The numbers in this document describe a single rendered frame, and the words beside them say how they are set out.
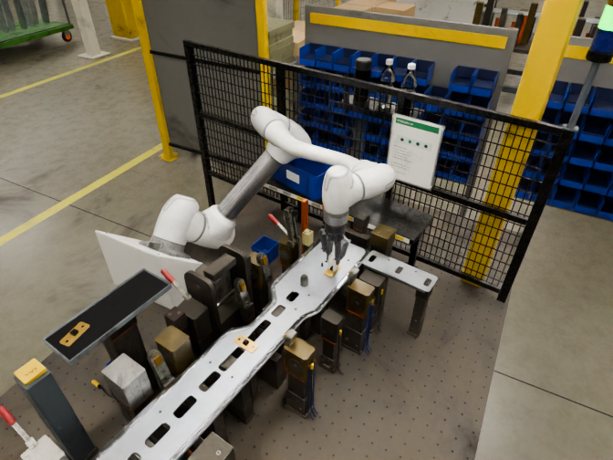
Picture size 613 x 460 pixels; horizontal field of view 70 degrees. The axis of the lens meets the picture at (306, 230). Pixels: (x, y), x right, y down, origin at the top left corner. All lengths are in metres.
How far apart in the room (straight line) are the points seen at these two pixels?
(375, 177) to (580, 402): 1.89
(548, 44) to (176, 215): 1.57
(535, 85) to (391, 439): 1.32
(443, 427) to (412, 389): 0.17
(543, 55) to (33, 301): 3.19
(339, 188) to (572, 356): 2.09
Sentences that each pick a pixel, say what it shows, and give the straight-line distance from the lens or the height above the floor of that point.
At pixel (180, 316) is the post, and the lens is 1.52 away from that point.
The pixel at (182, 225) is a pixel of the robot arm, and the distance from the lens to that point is 2.06.
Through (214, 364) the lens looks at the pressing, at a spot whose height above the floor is 1.00.
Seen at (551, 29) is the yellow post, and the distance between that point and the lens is 1.75.
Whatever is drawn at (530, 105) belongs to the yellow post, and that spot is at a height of 1.59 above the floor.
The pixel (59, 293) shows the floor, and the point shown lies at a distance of 3.48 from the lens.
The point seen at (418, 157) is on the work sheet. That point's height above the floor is 1.29.
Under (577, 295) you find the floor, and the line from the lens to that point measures 3.58.
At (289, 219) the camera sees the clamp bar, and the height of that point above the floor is 1.18.
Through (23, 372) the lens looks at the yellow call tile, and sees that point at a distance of 1.47.
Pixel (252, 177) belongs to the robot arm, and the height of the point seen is 1.14.
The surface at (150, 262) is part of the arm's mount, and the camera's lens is 1.95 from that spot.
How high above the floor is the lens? 2.20
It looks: 38 degrees down
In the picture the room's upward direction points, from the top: straight up
